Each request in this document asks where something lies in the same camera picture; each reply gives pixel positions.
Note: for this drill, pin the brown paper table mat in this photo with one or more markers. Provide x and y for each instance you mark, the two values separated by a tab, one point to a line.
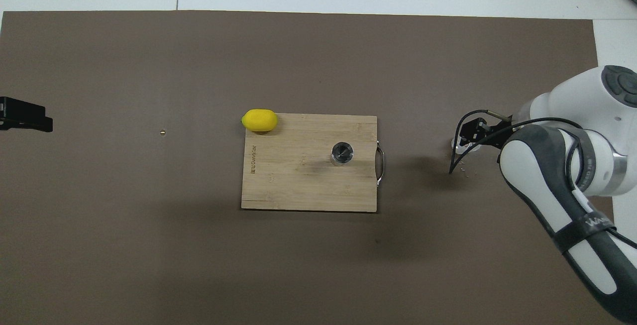
149	240

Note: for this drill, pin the steel double jigger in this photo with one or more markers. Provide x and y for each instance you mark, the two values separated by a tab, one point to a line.
343	153

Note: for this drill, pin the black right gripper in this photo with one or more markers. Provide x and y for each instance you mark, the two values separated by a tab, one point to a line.
501	133

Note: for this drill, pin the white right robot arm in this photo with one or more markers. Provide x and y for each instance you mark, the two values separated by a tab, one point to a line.
547	175

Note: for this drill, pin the yellow lemon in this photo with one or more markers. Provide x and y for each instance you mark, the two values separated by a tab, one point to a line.
259	120

